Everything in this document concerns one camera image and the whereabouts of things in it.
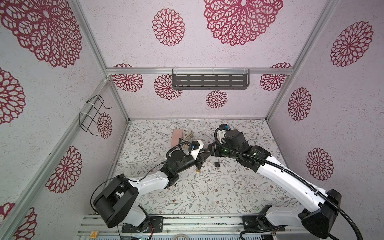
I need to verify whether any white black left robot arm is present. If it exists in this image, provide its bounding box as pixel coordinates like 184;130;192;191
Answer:
94;149;211;232

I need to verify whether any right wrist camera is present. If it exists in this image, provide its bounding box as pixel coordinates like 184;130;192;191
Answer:
217;124;231;145

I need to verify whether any pink rectangular case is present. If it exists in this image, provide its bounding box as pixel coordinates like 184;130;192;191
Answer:
171;129;183;148

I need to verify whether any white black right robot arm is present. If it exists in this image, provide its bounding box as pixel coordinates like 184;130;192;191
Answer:
211;126;341;239

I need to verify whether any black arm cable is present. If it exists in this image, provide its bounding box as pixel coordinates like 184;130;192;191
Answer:
89;139;193;214
213;125;364;240

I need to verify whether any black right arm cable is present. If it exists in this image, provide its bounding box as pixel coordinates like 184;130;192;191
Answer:
213;125;364;240

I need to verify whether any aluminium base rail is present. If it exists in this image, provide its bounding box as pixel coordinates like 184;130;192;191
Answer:
76;213;304;240

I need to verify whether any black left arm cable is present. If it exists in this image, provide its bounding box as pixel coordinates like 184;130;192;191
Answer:
89;139;193;214

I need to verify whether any dark grey wall shelf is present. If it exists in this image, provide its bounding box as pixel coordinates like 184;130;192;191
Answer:
171;69;250;90

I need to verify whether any patterned cream pouch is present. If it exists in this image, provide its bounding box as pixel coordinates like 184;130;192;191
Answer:
182;130;195;143

